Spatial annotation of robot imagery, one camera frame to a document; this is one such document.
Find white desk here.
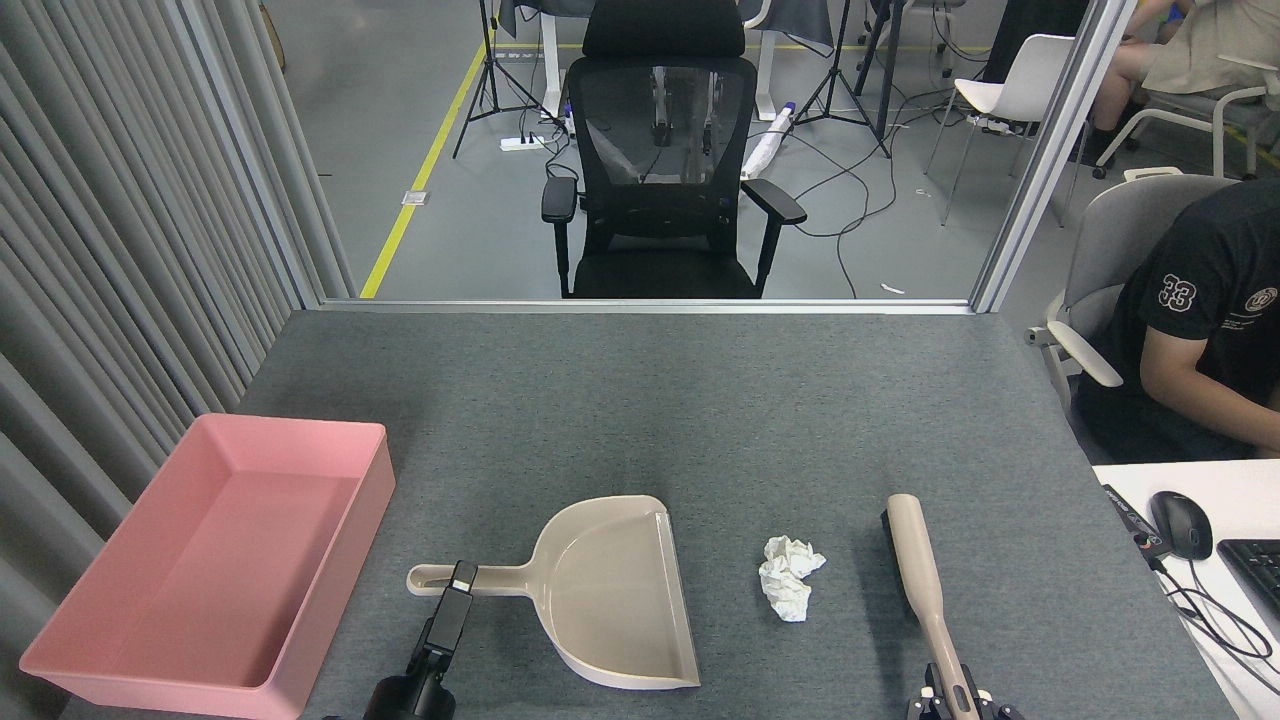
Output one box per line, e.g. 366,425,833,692
1092,460,1280,720

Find black computer mouse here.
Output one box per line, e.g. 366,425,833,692
1148,491,1214,561

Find black tripod stand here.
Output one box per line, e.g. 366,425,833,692
452,0,548,159
790,0,893,159

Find person in black shirt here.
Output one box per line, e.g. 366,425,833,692
1075,178,1280,463

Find slanted silver frame post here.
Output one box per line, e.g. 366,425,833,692
970,0,1141,314

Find grey pleated curtain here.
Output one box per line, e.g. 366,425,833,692
0,0,321,720

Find grey chair white armrests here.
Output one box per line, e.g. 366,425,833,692
1092,55,1280,181

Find beige plastic dustpan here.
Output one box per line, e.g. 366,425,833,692
406,495,701,691

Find silver frame rail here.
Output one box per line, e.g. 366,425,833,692
318,296,976,317

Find pink plastic bin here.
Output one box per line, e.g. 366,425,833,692
19,413,396,720

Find black thin cable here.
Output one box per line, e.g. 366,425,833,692
1150,555,1277,663

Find black keyboard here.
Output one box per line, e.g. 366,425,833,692
1216,539,1280,623

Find beige hand brush black bristles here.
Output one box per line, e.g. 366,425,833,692
880,493,981,719

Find person in beige clothes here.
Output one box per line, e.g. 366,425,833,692
1070,0,1280,167

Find black slim device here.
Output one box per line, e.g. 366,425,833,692
1100,484,1173,561

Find black mesh office chair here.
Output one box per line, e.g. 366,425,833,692
541,0,807,300

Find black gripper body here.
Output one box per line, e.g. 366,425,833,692
363,675,456,720

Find white plastic chair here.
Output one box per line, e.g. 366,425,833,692
925,34,1076,227

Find grey padded chair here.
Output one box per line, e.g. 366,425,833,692
1026,168,1241,441

